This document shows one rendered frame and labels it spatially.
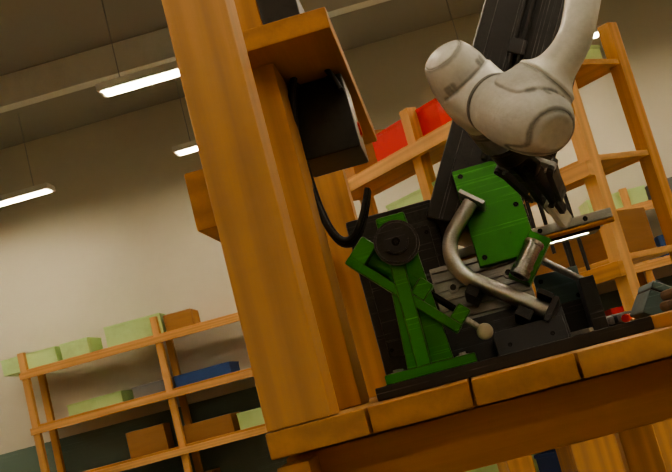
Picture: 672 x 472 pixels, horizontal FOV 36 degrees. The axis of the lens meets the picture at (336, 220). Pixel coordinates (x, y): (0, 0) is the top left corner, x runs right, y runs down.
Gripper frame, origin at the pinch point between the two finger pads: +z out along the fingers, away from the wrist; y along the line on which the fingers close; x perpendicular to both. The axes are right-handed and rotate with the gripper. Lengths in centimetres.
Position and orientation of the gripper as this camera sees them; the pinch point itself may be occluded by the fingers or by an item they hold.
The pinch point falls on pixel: (558, 211)
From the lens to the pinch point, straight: 192.3
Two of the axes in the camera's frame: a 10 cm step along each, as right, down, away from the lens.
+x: -4.4, 7.9, -4.3
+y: -6.9, 0.1, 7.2
